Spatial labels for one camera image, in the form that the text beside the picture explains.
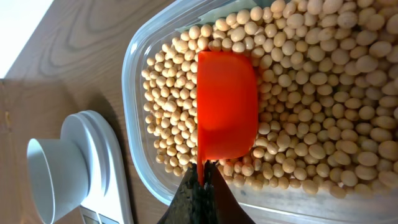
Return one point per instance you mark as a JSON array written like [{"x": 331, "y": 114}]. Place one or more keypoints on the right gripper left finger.
[{"x": 193, "y": 203}]

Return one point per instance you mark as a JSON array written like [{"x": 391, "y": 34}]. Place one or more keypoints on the grey bowl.
[{"x": 58, "y": 177}]

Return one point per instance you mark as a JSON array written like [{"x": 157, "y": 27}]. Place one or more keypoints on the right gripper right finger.
[{"x": 220, "y": 205}]

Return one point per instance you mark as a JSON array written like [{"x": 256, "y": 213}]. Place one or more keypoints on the soybeans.
[{"x": 327, "y": 95}]

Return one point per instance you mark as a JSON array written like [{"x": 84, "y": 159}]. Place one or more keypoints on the red measuring scoop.
[{"x": 227, "y": 107}]

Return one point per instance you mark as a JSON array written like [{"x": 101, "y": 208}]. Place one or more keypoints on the clear plastic container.
[{"x": 266, "y": 206}]

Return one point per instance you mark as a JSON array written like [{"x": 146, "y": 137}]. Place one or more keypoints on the white digital kitchen scale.
[{"x": 108, "y": 197}]

